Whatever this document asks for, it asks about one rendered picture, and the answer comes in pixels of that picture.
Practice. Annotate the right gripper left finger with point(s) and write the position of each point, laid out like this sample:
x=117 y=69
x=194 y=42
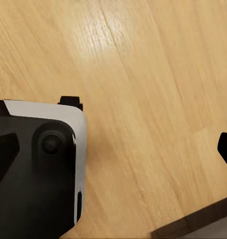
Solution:
x=9 y=148

